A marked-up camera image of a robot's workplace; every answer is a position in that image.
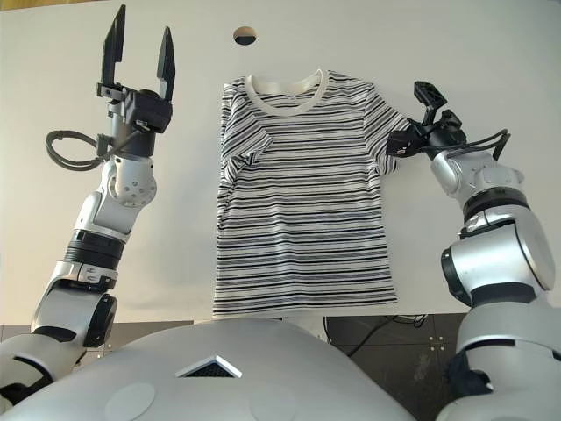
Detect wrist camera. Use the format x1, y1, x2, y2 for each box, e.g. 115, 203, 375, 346
440, 109, 466, 133
125, 89, 174, 133

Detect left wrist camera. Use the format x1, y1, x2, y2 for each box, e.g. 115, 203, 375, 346
125, 89, 174, 133

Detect robot body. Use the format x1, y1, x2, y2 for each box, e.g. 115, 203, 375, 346
56, 317, 440, 421

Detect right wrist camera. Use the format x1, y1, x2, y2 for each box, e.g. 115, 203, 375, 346
440, 109, 466, 133

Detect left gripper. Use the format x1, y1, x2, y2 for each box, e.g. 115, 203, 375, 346
96, 4, 178, 159

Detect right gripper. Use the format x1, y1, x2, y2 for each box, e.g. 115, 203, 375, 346
387, 80, 468, 156

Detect striped T-shirt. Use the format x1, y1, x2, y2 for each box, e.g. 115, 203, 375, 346
211, 68, 411, 320

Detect black floor cable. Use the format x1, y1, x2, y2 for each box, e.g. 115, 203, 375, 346
344, 313, 433, 358

